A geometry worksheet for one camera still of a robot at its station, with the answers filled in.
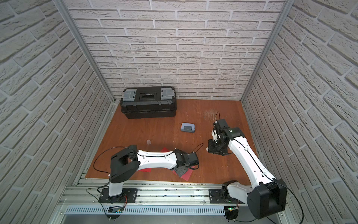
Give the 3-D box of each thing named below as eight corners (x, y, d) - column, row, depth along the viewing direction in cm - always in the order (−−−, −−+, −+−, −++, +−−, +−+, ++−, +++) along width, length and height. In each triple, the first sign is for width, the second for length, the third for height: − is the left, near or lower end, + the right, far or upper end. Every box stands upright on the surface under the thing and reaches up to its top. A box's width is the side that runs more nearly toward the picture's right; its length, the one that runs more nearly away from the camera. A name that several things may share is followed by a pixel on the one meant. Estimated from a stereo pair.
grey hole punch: (181, 132, 101) (181, 129, 98) (181, 125, 105) (181, 122, 102) (194, 132, 101) (195, 129, 98) (194, 125, 105) (194, 122, 102)
